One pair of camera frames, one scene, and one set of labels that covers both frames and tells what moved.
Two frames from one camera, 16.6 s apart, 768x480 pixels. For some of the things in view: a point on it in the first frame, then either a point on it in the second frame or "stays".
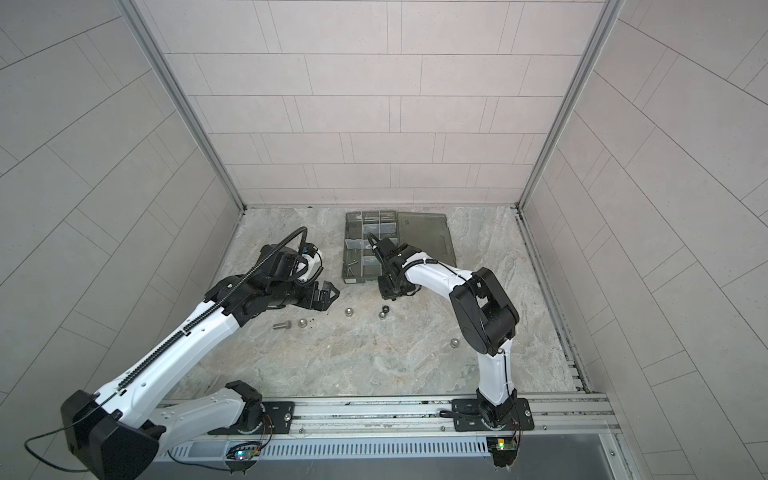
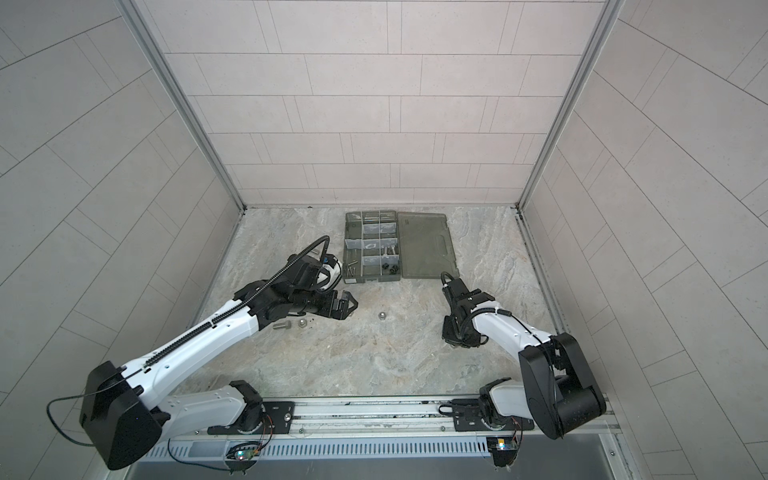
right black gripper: [386, 293] -> [470, 343]
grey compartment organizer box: [428, 233] stays
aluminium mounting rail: [570, 416] stays
